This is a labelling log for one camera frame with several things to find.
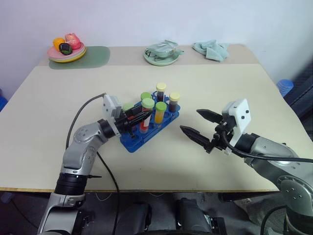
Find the blue test tube rack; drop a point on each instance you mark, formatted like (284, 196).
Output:
(137, 144)

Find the light teal towel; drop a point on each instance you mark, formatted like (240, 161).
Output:
(212, 50)

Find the mint green plate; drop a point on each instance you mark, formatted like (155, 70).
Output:
(161, 61)

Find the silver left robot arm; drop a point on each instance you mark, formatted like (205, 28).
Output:
(80, 147)

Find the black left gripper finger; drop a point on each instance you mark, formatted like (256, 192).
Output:
(140, 117)
(134, 111)

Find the blue crate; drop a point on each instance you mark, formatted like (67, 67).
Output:
(2, 100)

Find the clear plastic bag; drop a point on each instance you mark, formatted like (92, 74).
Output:
(163, 45)

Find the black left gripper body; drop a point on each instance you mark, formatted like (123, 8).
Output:
(124, 123)

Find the black table leg bracket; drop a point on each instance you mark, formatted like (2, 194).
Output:
(216, 225)
(86, 222)

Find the red tube light green cap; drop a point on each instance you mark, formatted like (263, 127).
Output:
(127, 107)

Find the pink plate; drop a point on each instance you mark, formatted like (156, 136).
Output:
(55, 52)

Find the blue ribbed stack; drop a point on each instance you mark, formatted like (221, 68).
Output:
(284, 86)

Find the dark round toy fruit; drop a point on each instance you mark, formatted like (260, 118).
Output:
(65, 49)

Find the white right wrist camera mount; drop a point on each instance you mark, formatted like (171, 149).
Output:
(240, 112)

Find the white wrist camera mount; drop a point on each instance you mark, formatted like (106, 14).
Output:
(240, 112)
(108, 107)

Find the pink toy fruit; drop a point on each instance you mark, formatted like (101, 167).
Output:
(73, 41)

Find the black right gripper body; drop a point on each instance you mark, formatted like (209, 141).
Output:
(223, 135)

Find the dark rounded shape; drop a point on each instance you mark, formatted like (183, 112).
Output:
(189, 214)

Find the orange tube green cap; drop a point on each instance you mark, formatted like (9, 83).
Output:
(160, 115)
(146, 95)

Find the orange toy fruit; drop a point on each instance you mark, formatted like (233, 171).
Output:
(58, 43)

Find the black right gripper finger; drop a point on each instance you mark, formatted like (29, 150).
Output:
(211, 116)
(195, 135)

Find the red tube with white label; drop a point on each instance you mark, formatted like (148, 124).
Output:
(148, 104)

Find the yellow plate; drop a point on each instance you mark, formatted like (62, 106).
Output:
(71, 60)

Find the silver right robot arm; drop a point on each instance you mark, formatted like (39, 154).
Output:
(269, 151)

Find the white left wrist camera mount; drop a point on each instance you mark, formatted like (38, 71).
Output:
(108, 107)

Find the green placemat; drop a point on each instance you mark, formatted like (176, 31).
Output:
(96, 57)

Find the dark brown tube yellow cap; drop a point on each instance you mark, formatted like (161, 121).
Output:
(161, 87)
(174, 98)

